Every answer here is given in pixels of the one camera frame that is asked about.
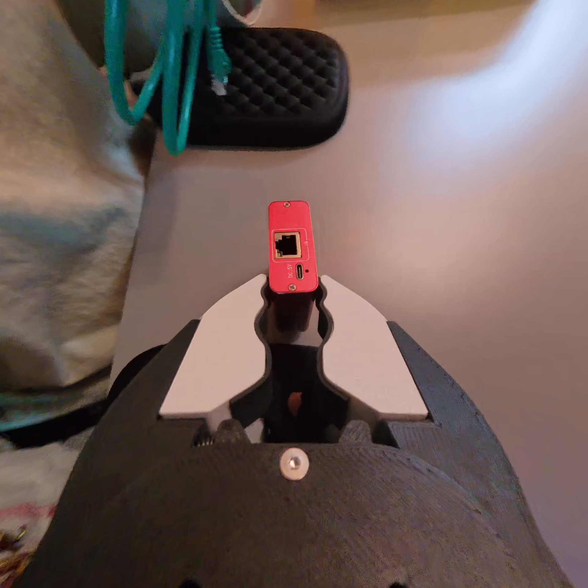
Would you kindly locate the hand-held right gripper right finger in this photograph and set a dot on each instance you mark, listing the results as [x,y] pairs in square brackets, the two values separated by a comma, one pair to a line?
[367,363]

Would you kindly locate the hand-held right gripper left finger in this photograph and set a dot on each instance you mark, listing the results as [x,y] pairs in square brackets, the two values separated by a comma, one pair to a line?
[216,363]

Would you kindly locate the red ethernet splitter box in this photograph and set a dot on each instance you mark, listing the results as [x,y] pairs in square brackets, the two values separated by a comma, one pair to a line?
[291,220]

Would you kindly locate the grey desk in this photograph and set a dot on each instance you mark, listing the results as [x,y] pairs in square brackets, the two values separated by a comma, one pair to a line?
[436,206]

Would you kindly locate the person's right hand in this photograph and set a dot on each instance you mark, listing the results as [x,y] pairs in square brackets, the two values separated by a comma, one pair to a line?
[294,402]

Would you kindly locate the black dimpled wrist pad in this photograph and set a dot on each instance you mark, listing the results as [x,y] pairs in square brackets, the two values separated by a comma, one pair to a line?
[133,367]
[285,82]

